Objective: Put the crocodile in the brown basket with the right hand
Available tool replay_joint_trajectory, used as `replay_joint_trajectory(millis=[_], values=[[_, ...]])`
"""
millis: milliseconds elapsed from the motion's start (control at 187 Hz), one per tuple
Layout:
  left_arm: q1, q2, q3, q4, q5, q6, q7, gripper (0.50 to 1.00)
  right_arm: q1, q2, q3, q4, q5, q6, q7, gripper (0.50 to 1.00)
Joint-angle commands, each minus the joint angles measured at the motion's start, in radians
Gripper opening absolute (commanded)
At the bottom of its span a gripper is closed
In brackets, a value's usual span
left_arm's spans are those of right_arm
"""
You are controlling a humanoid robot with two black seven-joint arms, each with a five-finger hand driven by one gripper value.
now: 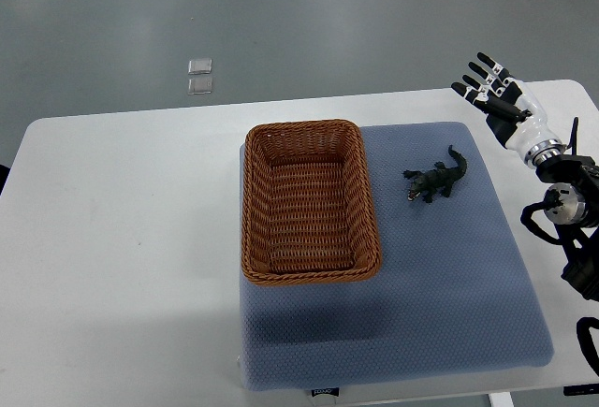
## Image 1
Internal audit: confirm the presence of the blue-grey foam mat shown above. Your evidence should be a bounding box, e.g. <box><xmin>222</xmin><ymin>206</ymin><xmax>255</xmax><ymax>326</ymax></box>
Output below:
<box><xmin>240</xmin><ymin>123</ymin><xmax>553</xmax><ymax>391</ymax></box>

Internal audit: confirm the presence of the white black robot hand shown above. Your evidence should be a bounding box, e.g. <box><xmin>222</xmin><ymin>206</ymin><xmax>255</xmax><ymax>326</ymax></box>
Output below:
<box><xmin>451</xmin><ymin>52</ymin><xmax>565</xmax><ymax>168</ymax></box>

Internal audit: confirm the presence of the upper floor plate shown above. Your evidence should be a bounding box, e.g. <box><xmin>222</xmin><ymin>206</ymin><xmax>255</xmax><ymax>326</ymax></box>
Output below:
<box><xmin>188</xmin><ymin>58</ymin><xmax>212</xmax><ymax>75</ymax></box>

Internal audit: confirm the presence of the dark toy crocodile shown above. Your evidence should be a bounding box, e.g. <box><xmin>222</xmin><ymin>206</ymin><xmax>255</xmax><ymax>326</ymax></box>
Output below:
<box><xmin>402</xmin><ymin>145</ymin><xmax>468</xmax><ymax>204</ymax></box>

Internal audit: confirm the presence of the table label plate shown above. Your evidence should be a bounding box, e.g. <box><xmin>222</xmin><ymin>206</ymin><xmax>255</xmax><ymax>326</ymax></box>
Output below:
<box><xmin>310</xmin><ymin>387</ymin><xmax>340</xmax><ymax>399</ymax></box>

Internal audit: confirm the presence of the lower floor plate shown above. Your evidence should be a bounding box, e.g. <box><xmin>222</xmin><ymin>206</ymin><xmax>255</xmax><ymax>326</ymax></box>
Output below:
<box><xmin>188</xmin><ymin>76</ymin><xmax>213</xmax><ymax>95</ymax></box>

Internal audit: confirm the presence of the floor plate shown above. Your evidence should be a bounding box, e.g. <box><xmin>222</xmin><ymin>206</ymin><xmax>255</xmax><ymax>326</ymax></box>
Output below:
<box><xmin>188</xmin><ymin>76</ymin><xmax>213</xmax><ymax>95</ymax></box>
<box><xmin>188</xmin><ymin>58</ymin><xmax>212</xmax><ymax>75</ymax></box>

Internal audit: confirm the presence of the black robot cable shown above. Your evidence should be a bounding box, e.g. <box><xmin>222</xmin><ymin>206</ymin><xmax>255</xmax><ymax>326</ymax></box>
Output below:
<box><xmin>576</xmin><ymin>316</ymin><xmax>599</xmax><ymax>383</ymax></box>

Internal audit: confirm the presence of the brown wicker basket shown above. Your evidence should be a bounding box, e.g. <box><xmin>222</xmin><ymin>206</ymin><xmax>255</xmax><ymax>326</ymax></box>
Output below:
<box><xmin>241</xmin><ymin>119</ymin><xmax>383</xmax><ymax>286</ymax></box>

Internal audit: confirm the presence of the black table edge handle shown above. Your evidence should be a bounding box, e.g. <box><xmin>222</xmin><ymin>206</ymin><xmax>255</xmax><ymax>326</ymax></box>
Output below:
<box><xmin>562</xmin><ymin>384</ymin><xmax>599</xmax><ymax>397</ymax></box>

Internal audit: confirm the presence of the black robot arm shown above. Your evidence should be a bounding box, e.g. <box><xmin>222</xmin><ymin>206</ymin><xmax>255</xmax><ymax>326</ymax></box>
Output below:
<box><xmin>520</xmin><ymin>118</ymin><xmax>598</xmax><ymax>301</ymax></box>

